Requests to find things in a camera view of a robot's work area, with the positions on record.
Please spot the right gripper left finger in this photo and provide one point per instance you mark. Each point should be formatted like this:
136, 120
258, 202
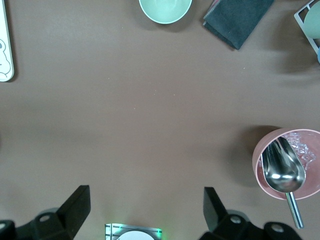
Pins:
70, 215

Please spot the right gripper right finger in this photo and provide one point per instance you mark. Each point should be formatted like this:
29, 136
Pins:
217, 220

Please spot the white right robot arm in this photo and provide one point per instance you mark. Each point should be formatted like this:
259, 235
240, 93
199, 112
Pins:
132, 236

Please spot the pink bowl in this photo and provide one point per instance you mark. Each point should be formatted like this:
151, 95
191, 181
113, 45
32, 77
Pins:
260, 160

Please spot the metal scoop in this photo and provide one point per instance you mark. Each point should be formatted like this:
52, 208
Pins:
282, 172

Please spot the clear ice cubes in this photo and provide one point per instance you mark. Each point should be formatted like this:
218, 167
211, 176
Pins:
303, 152

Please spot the cream bear print tray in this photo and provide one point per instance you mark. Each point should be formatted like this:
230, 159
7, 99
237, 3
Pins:
6, 37

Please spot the dark grey folded cloth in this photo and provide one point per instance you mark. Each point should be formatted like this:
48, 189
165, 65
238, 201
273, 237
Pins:
237, 20

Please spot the pale green bowl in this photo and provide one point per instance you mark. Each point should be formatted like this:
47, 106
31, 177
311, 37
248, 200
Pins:
165, 11

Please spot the pale green cup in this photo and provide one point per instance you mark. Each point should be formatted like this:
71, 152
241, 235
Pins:
313, 22

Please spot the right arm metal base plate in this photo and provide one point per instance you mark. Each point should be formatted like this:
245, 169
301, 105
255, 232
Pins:
111, 231

